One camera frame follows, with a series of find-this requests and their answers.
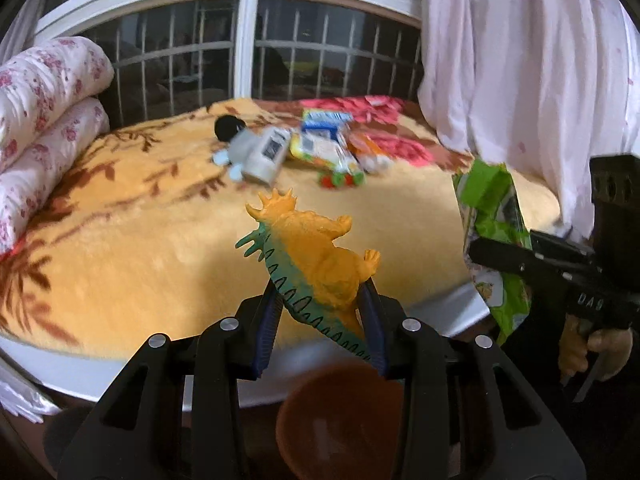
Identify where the white floral curtain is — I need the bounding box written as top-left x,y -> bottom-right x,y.
417,0 -> 640,251

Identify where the person's right hand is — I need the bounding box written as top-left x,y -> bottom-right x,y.
557,317 -> 632,382

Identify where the yellow floral blanket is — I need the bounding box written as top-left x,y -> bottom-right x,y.
0,95 -> 561,361

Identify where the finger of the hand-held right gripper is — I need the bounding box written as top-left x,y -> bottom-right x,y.
469,230 -> 597,283

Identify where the orange green dinosaur toy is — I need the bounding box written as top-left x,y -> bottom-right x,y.
235,187 -> 382,361

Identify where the white plastic bag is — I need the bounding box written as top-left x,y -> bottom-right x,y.
0,360 -> 61,423

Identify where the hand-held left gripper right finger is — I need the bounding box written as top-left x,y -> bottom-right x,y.
353,280 -> 587,480

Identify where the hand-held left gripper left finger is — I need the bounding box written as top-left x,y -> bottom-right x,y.
57,280 -> 282,480

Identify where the folded pink floral quilt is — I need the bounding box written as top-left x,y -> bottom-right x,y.
0,36 -> 116,256

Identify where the white mattress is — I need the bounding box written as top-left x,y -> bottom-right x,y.
0,280 -> 493,413

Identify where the green orange toy car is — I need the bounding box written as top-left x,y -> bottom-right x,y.
319,170 -> 366,190

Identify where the black round object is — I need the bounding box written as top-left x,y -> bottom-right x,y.
214,115 -> 246,142

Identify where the white window grille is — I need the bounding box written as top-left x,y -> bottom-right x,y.
95,0 -> 423,128

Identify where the green snack packet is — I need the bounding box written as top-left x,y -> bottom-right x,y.
452,160 -> 534,348

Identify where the yellow snack packet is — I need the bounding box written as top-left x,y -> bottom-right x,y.
289,130 -> 361,176

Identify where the white window frame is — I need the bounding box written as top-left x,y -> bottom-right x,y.
35,0 -> 423,106

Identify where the orange plastic basin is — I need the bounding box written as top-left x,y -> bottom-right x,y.
275,364 -> 407,480

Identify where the orange white packet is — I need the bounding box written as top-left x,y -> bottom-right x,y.
345,132 -> 393,175

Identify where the blue white packet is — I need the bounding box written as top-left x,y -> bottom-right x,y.
300,109 -> 353,143

